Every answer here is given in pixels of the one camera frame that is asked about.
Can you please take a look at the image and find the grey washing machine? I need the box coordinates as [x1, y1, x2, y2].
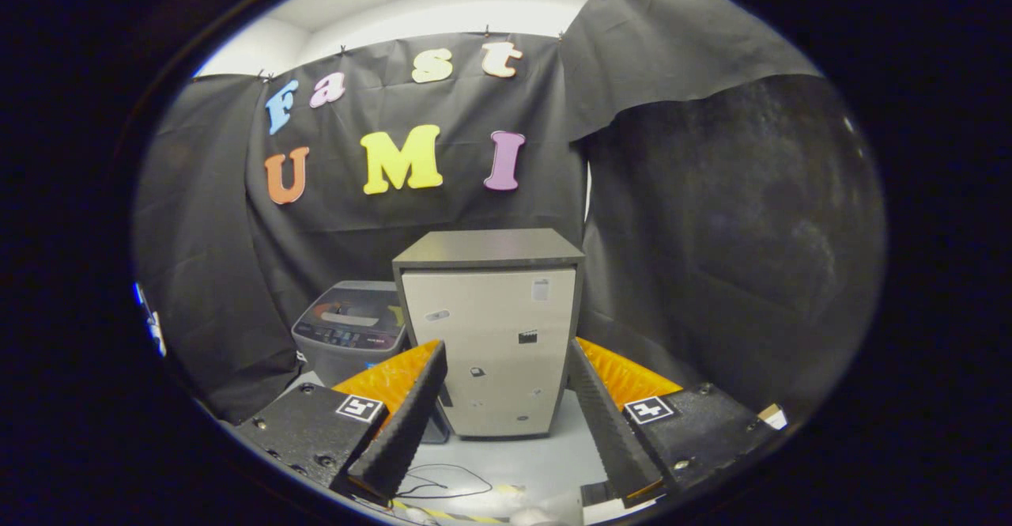
[291, 279, 412, 389]

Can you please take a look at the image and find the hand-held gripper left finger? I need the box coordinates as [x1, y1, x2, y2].
[233, 339, 449, 503]

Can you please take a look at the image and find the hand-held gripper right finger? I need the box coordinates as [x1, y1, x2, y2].
[567, 337, 780, 509]

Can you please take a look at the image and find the beige cabinet with dark top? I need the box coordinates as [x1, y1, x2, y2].
[392, 228, 586, 440]

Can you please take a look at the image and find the thin black cable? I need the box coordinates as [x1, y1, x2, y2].
[394, 463, 496, 503]

